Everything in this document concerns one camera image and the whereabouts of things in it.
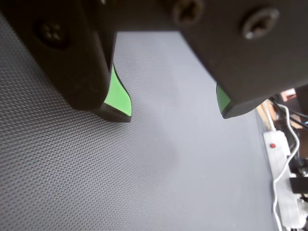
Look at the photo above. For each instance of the black power plug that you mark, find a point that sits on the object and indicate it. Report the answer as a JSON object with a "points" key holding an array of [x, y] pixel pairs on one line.
{"points": [[299, 185]]}

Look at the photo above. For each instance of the dark grey table mat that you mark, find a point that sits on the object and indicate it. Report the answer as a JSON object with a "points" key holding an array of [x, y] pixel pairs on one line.
{"points": [[144, 180]]}

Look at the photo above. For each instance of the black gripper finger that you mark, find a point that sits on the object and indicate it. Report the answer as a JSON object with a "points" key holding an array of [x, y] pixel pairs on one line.
{"points": [[252, 60], [72, 60]]}

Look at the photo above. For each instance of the white power strip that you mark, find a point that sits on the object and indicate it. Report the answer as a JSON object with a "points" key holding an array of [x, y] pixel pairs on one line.
{"points": [[287, 202]]}

